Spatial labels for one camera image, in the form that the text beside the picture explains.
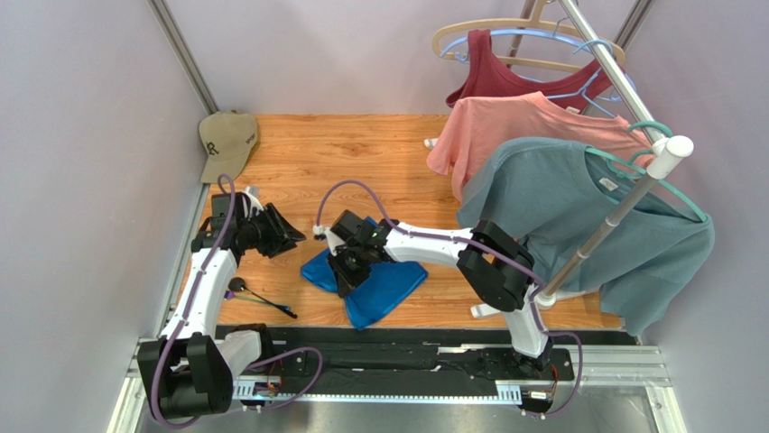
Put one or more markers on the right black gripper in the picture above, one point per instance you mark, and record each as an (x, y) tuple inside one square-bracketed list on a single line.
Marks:
[(348, 267)]

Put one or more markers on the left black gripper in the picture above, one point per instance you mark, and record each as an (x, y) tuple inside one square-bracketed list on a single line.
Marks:
[(277, 244)]

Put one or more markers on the blue cloth napkin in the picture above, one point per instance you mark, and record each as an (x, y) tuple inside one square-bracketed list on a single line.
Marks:
[(388, 285)]

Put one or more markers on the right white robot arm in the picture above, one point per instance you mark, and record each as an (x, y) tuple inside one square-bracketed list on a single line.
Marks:
[(495, 266)]

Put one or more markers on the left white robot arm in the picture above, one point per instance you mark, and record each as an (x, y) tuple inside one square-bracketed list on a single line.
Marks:
[(198, 324)]

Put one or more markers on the black spoon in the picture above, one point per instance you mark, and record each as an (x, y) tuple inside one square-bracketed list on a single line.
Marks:
[(238, 284)]

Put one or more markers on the black fork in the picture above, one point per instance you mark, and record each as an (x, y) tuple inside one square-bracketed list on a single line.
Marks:
[(283, 308)]

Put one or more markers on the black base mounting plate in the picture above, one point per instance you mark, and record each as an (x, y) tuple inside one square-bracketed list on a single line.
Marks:
[(435, 363)]

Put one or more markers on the beige baseball cap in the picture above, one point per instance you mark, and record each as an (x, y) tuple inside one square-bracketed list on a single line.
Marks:
[(228, 139)]

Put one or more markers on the salmon pink t-shirt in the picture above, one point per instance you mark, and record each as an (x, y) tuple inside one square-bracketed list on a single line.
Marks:
[(478, 125)]

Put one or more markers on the teal t-shirt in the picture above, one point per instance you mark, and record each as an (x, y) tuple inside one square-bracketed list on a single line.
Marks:
[(552, 195)]

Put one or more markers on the maroon tank top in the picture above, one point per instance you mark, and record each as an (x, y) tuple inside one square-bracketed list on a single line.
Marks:
[(489, 77)]

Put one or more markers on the light blue hanger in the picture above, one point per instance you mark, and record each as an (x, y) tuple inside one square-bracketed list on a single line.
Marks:
[(610, 95)]

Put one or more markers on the teal green hanger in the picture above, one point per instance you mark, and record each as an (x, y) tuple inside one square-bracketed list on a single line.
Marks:
[(667, 153)]

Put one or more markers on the beige wooden hanger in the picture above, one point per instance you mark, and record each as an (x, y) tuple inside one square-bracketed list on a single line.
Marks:
[(445, 41)]

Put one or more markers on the metal clothes rack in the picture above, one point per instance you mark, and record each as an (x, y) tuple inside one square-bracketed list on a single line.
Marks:
[(548, 295)]

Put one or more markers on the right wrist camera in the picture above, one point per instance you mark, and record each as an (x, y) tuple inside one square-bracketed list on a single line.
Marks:
[(348, 229)]

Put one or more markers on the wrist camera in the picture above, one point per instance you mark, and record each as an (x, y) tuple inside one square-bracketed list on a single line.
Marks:
[(246, 205), (348, 229)]

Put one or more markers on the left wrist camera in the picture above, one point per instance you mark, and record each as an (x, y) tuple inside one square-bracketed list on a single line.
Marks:
[(246, 205)]

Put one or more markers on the aluminium frame rail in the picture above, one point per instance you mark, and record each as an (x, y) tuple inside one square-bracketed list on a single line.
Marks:
[(604, 359)]

